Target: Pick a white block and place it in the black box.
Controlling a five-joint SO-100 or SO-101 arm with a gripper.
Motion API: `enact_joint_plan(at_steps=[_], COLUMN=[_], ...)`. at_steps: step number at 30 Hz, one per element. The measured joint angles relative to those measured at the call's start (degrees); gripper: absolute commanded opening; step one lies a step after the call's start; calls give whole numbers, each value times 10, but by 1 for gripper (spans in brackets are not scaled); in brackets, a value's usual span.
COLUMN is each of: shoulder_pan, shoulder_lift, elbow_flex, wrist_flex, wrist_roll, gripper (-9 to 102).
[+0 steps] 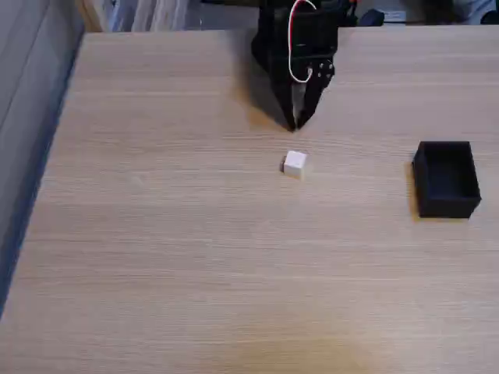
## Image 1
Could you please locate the white cube block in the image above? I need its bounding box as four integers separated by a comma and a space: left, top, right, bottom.
281, 150, 310, 182

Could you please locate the black open box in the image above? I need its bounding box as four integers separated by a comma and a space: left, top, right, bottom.
412, 140, 483, 220

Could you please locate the dark blue rounded object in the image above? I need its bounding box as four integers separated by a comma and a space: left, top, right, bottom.
357, 9, 386, 26

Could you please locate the white and red servo cable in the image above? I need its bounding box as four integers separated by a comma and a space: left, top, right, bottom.
287, 0, 318, 84

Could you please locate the light wooden frame post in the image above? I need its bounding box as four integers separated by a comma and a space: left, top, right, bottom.
75, 0, 105, 33

